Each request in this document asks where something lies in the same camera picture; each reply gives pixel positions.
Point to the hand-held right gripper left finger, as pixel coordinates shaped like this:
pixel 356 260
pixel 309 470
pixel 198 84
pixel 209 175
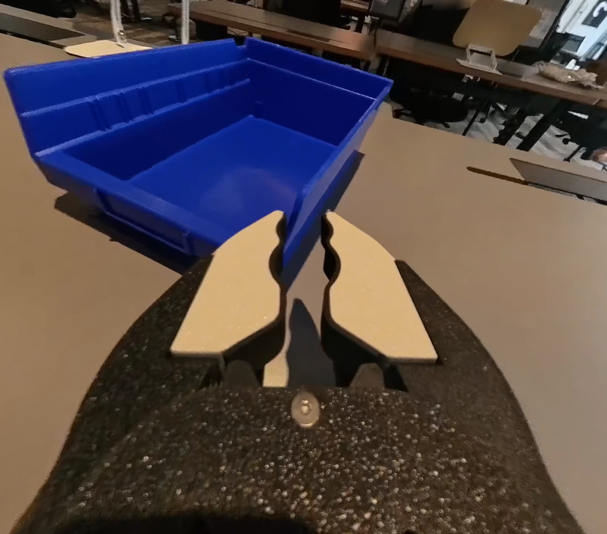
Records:
pixel 237 297

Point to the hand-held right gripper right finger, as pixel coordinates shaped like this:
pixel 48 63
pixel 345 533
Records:
pixel 374 301

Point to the blue plastic bin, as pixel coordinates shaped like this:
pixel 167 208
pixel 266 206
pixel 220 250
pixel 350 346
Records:
pixel 213 155

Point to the dark wooden desk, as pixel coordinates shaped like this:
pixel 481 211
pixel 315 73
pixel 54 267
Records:
pixel 284 29
pixel 427 50

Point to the small clear acrylic stand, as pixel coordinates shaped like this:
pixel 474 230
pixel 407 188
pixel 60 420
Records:
pixel 479 57

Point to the crumpled paper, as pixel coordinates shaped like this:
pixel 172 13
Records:
pixel 564 74

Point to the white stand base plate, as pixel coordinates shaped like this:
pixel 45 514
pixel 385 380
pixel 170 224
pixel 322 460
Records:
pixel 95 49

